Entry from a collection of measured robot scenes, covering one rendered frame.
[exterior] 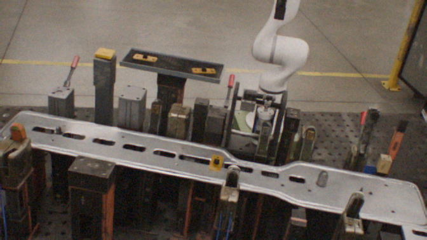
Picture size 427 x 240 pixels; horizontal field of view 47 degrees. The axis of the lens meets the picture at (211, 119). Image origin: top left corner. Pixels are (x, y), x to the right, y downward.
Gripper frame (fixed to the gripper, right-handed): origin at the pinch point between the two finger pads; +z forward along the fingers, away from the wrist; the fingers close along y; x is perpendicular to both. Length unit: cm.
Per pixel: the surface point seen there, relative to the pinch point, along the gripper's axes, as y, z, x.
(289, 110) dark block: 2.6, 32.9, 10.1
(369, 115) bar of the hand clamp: 9.5, 25.5, 34.7
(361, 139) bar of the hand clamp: 11.3, 33.8, 34.4
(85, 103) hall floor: -158, 145, -126
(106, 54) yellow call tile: -7, 29, -59
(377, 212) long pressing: 34, 45, 40
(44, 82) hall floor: -176, 145, -167
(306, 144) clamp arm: 10.6, 40.1, 17.6
